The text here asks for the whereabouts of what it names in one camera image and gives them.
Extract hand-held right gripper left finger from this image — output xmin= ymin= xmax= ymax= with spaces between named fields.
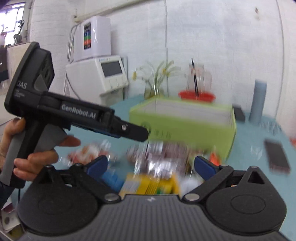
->
xmin=43 ymin=156 xmax=122 ymax=204

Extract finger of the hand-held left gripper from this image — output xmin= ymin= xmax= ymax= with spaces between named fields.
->
xmin=77 ymin=113 xmax=149 ymax=142

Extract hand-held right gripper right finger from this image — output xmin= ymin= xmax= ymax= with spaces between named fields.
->
xmin=182 ymin=156 xmax=265 ymax=204

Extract green-rimmed tray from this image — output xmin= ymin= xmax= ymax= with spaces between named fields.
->
xmin=129 ymin=95 xmax=237 ymax=161

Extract pile of snack packets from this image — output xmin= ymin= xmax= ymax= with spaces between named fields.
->
xmin=60 ymin=139 xmax=197 ymax=196

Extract person's left hand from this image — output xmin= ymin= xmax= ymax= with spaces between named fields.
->
xmin=0 ymin=118 xmax=81 ymax=179

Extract blue snack packet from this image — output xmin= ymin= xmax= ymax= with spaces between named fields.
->
xmin=101 ymin=171 xmax=126 ymax=192

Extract yellow snack box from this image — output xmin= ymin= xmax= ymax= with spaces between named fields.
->
xmin=119 ymin=173 xmax=181 ymax=195

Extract window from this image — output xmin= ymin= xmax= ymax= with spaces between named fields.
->
xmin=0 ymin=6 xmax=25 ymax=45

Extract glass vase with plant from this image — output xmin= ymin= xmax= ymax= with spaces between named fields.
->
xmin=132 ymin=60 xmax=181 ymax=98

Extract white appliance with screen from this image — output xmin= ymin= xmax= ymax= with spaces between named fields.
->
xmin=65 ymin=55 xmax=129 ymax=100

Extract black rectangular box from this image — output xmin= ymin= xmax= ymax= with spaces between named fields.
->
xmin=232 ymin=105 xmax=246 ymax=122

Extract red plastic basin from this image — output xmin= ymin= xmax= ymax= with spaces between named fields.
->
xmin=178 ymin=90 xmax=216 ymax=104

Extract white water purifier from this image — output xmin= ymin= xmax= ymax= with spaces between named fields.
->
xmin=73 ymin=16 xmax=114 ymax=62

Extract smartphone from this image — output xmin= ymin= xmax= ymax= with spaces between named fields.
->
xmin=263 ymin=138 xmax=291 ymax=174

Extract black stirring stick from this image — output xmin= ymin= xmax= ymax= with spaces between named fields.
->
xmin=191 ymin=59 xmax=200 ymax=99

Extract grey-blue cylinder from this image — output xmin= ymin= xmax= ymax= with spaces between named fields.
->
xmin=248 ymin=79 xmax=268 ymax=122

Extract glass pitcher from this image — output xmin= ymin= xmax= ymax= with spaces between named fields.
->
xmin=184 ymin=59 xmax=213 ymax=96

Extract white wall pipe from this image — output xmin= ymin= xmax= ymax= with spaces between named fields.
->
xmin=164 ymin=0 xmax=169 ymax=62

